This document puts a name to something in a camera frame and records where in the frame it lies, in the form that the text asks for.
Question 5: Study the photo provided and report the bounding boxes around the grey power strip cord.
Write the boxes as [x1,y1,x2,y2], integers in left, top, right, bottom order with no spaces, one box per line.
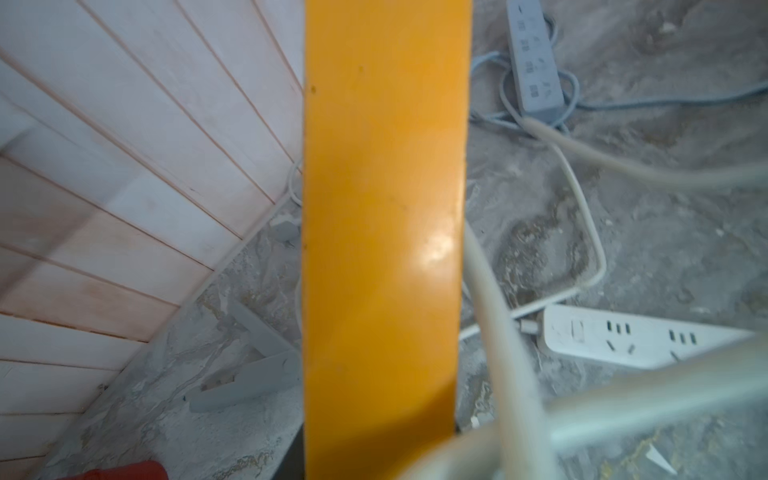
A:
[467,11,768,130]

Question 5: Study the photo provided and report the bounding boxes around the red metal pencil cup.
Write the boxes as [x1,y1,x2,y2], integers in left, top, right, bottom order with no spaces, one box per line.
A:
[60,460,169,480]

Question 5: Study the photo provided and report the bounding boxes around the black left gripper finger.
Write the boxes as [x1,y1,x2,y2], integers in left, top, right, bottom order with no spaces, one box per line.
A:
[272,426,305,480]

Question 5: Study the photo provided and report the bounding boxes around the white power strip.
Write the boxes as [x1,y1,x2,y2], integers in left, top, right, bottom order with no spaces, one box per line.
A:
[537,305,755,370]

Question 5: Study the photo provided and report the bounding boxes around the grey power strip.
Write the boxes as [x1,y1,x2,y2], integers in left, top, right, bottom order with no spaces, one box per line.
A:
[506,0,565,124]

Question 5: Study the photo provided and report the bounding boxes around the white cord of yellow strip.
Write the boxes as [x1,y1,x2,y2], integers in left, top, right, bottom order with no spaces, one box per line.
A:
[395,116,768,480]

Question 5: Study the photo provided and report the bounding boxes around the grey stapler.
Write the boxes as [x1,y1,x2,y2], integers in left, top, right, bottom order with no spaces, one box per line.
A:
[187,302,302,413]

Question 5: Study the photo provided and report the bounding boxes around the yellow power strip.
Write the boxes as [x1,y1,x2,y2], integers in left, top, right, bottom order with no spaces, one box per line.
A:
[301,1,472,479]

